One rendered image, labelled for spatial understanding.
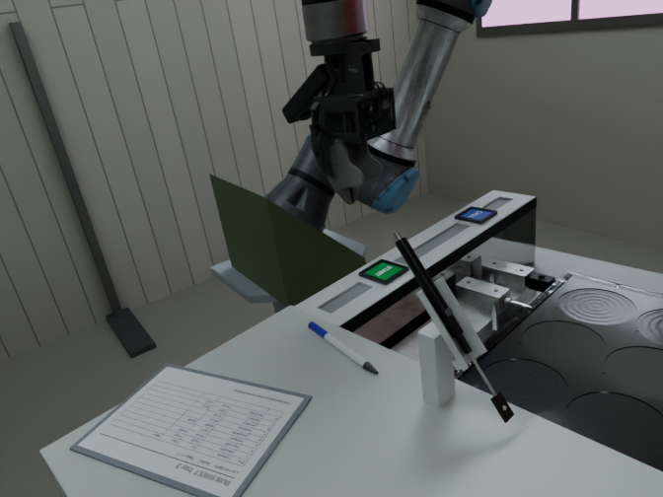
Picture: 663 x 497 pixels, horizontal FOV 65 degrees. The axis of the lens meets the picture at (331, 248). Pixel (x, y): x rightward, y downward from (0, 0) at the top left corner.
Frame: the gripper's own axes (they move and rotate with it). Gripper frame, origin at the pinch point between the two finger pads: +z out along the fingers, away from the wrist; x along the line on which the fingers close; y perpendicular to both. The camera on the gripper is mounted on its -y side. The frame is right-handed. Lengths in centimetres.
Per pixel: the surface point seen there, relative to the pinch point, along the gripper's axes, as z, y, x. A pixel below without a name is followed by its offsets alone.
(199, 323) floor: 111, -172, 48
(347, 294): 15.0, -0.1, -2.4
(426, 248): 15.0, 0.7, 16.0
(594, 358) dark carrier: 20.7, 30.8, 9.8
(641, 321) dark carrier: 20.7, 32.6, 20.9
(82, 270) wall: 79, -222, 17
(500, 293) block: 19.8, 14.0, 16.6
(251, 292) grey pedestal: 28.7, -36.9, 3.0
